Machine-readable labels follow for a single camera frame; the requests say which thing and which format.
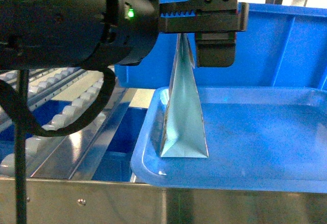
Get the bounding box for blue plastic tray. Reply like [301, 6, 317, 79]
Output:
[131, 87, 326, 193]

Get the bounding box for black cable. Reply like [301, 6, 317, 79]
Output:
[0, 67, 117, 224]

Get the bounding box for white roller conveyor track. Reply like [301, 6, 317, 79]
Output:
[0, 67, 115, 177]

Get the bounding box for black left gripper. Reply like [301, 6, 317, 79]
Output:
[159, 0, 249, 67]

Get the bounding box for steel rack front rail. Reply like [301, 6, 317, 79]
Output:
[0, 176, 327, 224]

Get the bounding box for large blue bin behind tray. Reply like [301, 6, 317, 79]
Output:
[114, 4, 326, 90]

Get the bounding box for flower gift bag light blue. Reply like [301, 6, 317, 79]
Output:
[159, 34, 209, 158]

